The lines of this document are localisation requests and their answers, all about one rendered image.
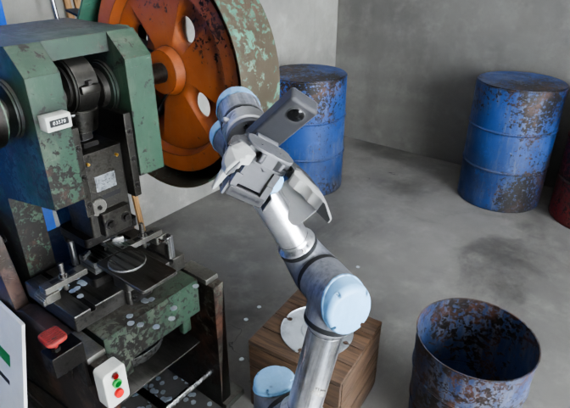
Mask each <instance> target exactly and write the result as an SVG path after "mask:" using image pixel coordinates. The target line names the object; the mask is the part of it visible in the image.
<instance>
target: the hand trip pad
mask: <svg viewBox="0 0 570 408"><path fill-rule="evenodd" d="M66 339H67V333H66V332H65V331H63V330H62V329H61V328H59V327H57V326H53V327H50V328H49V329H47V330H45V331H44V332H42V333H40V334H39V335H38V340H39V342H40V343H42V344H43V345H44V346H45V347H47V348H48V349H51V348H53V349H57V348H58V346H59V344H61V343H63V342H64V341H65V340H66Z"/></svg>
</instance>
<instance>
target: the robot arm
mask: <svg viewBox="0 0 570 408"><path fill-rule="evenodd" d="M316 114H317V102H316V101H314V100H313V99H311V98H309V97H308V96H306V95H305V94H303V93H302V92H301V91H299V90H298V89H296V88H295V87H292V88H290V89H289V90H288V91H287V92H286V93H285V94H284V95H283V96H282V97H281V98H279V99H278V100H277V101H276V102H275V103H274V104H273V105H272V106H271V107H270V108H269V109H268V110H267V111H266V112H265V113H264V112H263V110H262V108H261V107H260V101H259V99H258V98H257V97H256V96H255V95H254V94H253V93H252V92H251V91H250V90H249V89H248V88H245V87H229V88H227V89H226V90H225V91H224V92H223V93H222V94H221V95H220V96H219V97H218V99H217V103H216V117H217V119H218V121H217V122H216V123H215V124H214V125H213V126H212V127H211V129H210V143H211V144H212V146H213V149H214V150H215V151H216V152H217V153H219V155H220V156H221V157H222V161H221V169H220V171H219V172H218V174H217V177H216V178H215V180H214V182H213V184H212V189H215V188H216V187H218V186H220V190H221V193H224V192H225V193H226V194H227V195H228V196H230V197H232V198H235V199H237V200H239V201H241V202H245V203H247V204H251V205H253V206H254V208H255V209H256V211H257V212H258V214H259V215H260V218H261V219H262V221H263V222H264V223H265V225H266V226H267V228H268V229H269V231H270V233H271V235H272V236H273V237H274V238H275V240H276V241H277V244H278V246H277V251H278V253H279V254H280V256H281V257H282V259H283V261H284V263H285V265H286V267H287V268H288V271H289V272H290V274H291V276H292V278H293V280H294V282H295V284H296V285H297V287H298V288H299V290H300V292H301V293H302V294H303V295H304V296H305V297H306V299H307V304H306V307H305V313H304V321H305V324H306V325H307V326H308V327H307V330H306V334H305V339H304V342H303V346H302V350H301V353H300V356H299V362H298V365H297V368H296V372H295V375H294V374H293V372H292V371H291V370H289V369H288V368H286V367H285V366H268V367H266V368H264V369H262V370H260V371H259V372H258V373H257V374H256V376H255V377H254V385H253V391H254V408H323V407H322V406H323V403H324V399H325V397H326V394H327V389H328V386H329V383H330V380H331V377H332V374H333V369H334V366H335V363H336V359H337V357H338V352H339V349H340V346H341V343H342V340H343V338H344V337H347V336H348V335H350V334H351V333H352V332H354V331H356V330H357V329H358V328H359V327H360V324H361V323H362V322H363V323H364V322H365V320H366V318H367V317H368V315H369V312H370V309H371V298H370V295H369V293H368V291H367V290H366V288H365V287H364V286H363V284H362V282H361V281H360V280H359V279H358V278H357V277H356V276H354V275H353V274H352V273H351V272H350V271H349V270H348V269H347V268H346V267H345V266H344V265H343V264H342V263H341V262H340V261H339V260H338V259H337V258H336V257H335V256H334V255H333V254H332V253H331V252H330V251H328V250H327V249H326V248H325V247H324V246H323V245H322V244H321V243H320V242H319V240H318V239H317V238H316V236H315V234H314V233H313V231H311V229H309V228H306V227H305V225H304V224H303V221H305V220H306V219H307V218H308V217H310V216H311V215H312V214H314V213H315V212H317V213H318V214H319V215H320V216H321V217H322V218H323V219H324V220H325V221H326V222H327V223H329V222H330V221H331V219H332V217H331V214H330V211H329V208H328V206H327V202H326V200H325V199H324V197H323V195H322V193H321V191H320V190H319V187H318V186H317V185H316V184H315V183H314V181H313V180H312V179H311V178H310V176H309V175H308V174H307V173H306V172H305V171H304V170H303V169H302V168H301V167H299V166H298V165H297V164H296V163H294V162H293V160H292V158H291V157H290V156H289V154H288V153H287V152H286V151H284V150H283V149H281V148H279V147H278V146H280V145H281V144H282V143H283V142H285V141H286V140H287V139H288V138H289V137H291V136H292V135H293V134H294V133H295V132H296V131H297V130H299V129H300V128H301V127H302V126H304V125H305V124H306V123H307V122H309V121H310V120H311V119H312V118H314V117H315V116H316ZM286 173H287V174H286ZM285 174H286V176H287V177H288V179H287V180H286V181H284V179H283V177H284V175H285ZM222 183H223V185H222Z"/></svg>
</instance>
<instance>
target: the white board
mask: <svg viewBox="0 0 570 408"><path fill-rule="evenodd" d="M0 408H27V382H26V352H25V324H24V322H22V321H21V320H20V319H19V317H17V315H15V313H13V312H12V311H11V310H10V309H9V308H8V307H7V306H6V305H5V304H4V303H3V302H2V301H1V300H0Z"/></svg>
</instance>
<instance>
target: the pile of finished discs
mask: <svg viewBox="0 0 570 408"><path fill-rule="evenodd" d="M305 307H306V306H305ZM305 307H301V308H298V309H296V310H293V311H292V312H290V313H289V314H288V316H287V318H289V317H291V318H293V319H292V320H291V321H288V320H287V318H284V319H283V321H282V325H281V336H282V339H283V341H284V343H285V344H286V345H287V346H288V347H289V348H290V349H292V350H293V351H295V352H297V353H298V349H302V346H303V342H304V339H305V334H306V330H307V327H308V326H307V325H306V324H305V321H304V313H305ZM353 337H354V332H352V333H351V334H350V335H348V336H347V337H344V338H343V340H342V343H341V346H340V349H339V352H338V353H341V352H342V351H344V350H345V349H347V348H348V346H349V345H348V344H343V341H347V342H349V344H350V343H351V342H352V339H353Z"/></svg>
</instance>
